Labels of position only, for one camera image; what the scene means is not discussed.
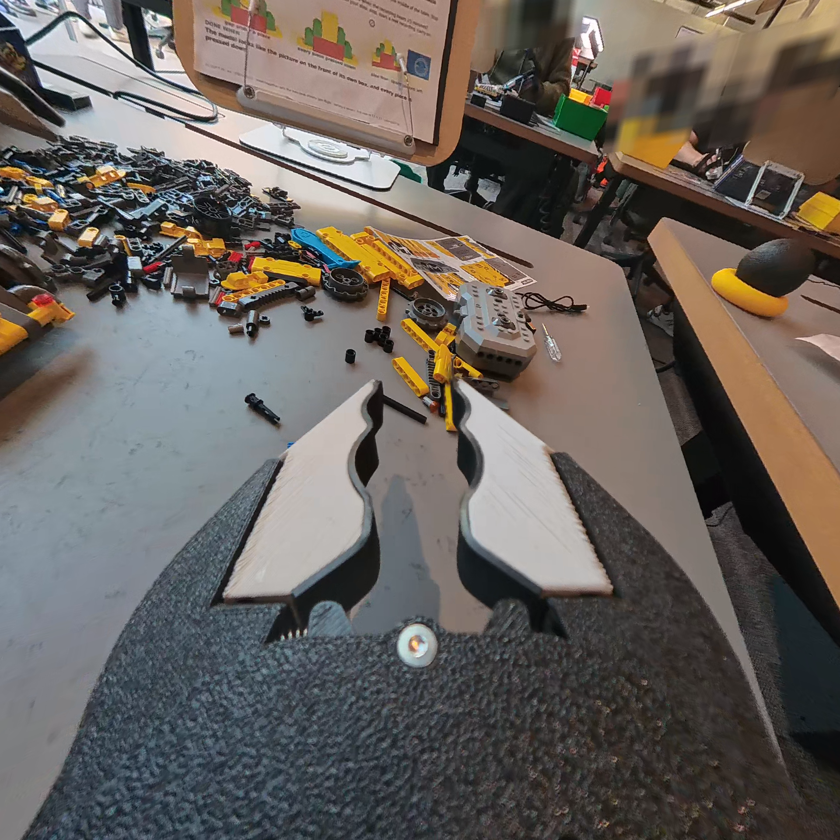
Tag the thin yellow holed beam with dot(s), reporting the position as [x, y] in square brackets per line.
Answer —
[384, 298]

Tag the green storage bin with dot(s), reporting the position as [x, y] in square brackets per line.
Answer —
[577, 118]

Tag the pile of small building parts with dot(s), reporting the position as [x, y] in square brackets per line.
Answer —
[131, 203]

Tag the dark grey pin connectors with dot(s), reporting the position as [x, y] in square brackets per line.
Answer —
[249, 323]

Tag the dark background desk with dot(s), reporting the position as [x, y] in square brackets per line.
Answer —
[656, 177]

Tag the blue separator tool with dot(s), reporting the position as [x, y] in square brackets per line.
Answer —
[315, 243]

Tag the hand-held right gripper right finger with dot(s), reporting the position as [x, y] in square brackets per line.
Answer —
[531, 518]

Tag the stack of yellow wide beams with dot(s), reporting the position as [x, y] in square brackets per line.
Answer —
[367, 253]

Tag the small clear screwdriver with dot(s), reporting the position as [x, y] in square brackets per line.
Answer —
[551, 341]

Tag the cluster of black bushes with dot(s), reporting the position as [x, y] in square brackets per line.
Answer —
[379, 338]

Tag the black pin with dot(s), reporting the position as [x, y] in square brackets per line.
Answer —
[262, 408]

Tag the yellow sticker sheet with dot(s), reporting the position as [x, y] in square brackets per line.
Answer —
[459, 256]

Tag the black ball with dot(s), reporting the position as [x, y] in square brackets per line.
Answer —
[774, 266]

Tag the black spoked wheel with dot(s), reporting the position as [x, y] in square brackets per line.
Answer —
[213, 210]

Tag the wood-edged grey desk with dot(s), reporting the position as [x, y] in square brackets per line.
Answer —
[754, 394]

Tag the yellow toy vehicle model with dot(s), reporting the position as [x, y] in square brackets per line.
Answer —
[26, 315]

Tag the short yellow beam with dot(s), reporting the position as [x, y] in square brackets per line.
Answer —
[410, 375]

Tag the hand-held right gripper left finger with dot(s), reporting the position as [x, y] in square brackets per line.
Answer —
[308, 518]

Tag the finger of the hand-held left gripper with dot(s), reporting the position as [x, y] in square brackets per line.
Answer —
[23, 115]

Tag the black gear rack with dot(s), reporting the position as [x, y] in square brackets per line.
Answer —
[262, 296]

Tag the grey hub toothed wheel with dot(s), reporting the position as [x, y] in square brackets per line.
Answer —
[426, 312]

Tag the dark grey seat piece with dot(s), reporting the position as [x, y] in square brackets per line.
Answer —
[187, 279]

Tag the wooden document stand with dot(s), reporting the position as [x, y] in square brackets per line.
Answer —
[467, 65]

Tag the dark grey toothed wheel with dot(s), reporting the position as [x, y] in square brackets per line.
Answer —
[344, 283]

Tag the white papers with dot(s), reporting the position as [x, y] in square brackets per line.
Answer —
[820, 346]

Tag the heap of yellow grey beams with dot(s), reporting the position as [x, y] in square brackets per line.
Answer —
[443, 361]

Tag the black axle rod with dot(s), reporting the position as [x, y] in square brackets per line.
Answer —
[403, 410]

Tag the yellow rectangular panel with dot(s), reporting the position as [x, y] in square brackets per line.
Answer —
[285, 269]

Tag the grey battery box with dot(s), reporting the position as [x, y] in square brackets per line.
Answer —
[495, 328]

